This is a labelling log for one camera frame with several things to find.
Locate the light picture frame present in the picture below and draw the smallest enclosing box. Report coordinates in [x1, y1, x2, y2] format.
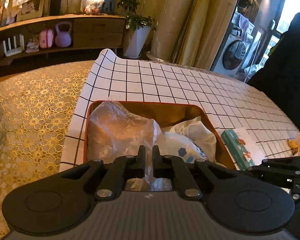
[16, 0, 45, 22]

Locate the black-checked white tablecloth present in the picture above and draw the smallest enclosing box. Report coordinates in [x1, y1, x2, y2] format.
[59, 48, 300, 180]

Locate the purple kettlebell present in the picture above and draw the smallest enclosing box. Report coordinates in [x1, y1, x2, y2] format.
[54, 22, 73, 48]

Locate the small pink toy stack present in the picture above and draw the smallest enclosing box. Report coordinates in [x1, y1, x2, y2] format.
[26, 39, 39, 54]

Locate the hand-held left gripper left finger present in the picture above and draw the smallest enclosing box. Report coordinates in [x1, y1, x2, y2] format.
[61, 145, 147, 201]

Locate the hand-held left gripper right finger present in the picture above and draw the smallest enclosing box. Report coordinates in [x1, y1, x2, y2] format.
[152, 145, 237, 201]

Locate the green potted plant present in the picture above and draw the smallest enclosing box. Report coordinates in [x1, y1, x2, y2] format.
[114, 0, 157, 32]

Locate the white washing machine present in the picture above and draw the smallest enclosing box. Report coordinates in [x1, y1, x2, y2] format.
[211, 12, 256, 77]

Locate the blue printed box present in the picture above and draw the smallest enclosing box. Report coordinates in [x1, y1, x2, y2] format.
[104, 0, 117, 13]

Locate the white router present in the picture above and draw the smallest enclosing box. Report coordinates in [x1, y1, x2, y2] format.
[3, 34, 25, 57]

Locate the white diaper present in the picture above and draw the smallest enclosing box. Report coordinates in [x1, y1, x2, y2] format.
[156, 130, 210, 165]

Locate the white planter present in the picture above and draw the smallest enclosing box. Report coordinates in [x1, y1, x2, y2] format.
[124, 25, 152, 58]

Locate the red tin box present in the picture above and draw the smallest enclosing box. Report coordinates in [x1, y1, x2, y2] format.
[83, 100, 237, 180]

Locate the white cloth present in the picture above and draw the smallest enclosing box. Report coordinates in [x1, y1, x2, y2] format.
[169, 121, 217, 162]

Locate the white plastic bag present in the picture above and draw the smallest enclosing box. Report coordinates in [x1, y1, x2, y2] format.
[84, 0, 106, 14]

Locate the black photo frame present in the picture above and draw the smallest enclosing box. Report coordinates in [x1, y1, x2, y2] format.
[49, 0, 63, 17]

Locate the clear plastic bag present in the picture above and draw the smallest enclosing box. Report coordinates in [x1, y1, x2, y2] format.
[89, 101, 173, 191]

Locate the beige curtain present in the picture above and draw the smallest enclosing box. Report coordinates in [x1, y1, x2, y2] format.
[172, 0, 246, 68]

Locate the wooden sideboard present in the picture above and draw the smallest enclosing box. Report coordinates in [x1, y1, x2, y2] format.
[0, 14, 127, 67]

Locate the small yellow plush toy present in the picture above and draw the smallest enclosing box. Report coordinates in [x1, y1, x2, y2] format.
[287, 139, 300, 156]

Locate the green illustrated book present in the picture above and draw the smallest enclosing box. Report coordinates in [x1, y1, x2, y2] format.
[220, 127, 266, 171]

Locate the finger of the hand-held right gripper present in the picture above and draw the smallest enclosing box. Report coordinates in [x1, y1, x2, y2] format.
[261, 154, 300, 173]
[249, 165, 300, 188]

